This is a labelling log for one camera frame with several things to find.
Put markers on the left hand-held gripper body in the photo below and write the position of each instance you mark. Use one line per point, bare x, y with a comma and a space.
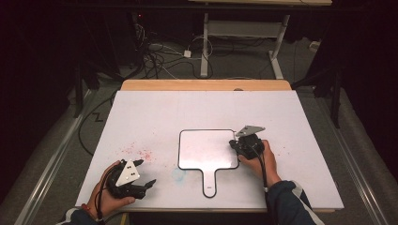
128, 175

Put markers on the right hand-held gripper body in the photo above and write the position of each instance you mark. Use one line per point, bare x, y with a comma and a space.
250, 145

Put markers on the small handheld whiteboard paddle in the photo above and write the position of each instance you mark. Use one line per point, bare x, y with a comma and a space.
200, 150

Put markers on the person's right hand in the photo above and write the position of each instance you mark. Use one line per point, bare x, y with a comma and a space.
266, 165

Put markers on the person's left hand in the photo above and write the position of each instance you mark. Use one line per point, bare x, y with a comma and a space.
101, 200

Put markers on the yellow table leg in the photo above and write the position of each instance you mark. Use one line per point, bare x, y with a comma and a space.
123, 218

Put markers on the wooden table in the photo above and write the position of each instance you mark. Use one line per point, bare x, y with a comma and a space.
187, 85

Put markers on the black stand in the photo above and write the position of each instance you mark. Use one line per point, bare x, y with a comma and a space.
335, 100

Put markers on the white power adapter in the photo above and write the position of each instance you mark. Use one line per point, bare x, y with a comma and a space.
187, 53

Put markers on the small white box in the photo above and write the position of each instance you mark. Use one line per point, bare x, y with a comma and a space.
315, 46

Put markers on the metal floor rail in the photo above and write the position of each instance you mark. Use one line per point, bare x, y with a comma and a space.
53, 159
353, 159

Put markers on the white metal desk frame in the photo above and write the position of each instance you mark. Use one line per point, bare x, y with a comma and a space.
244, 28

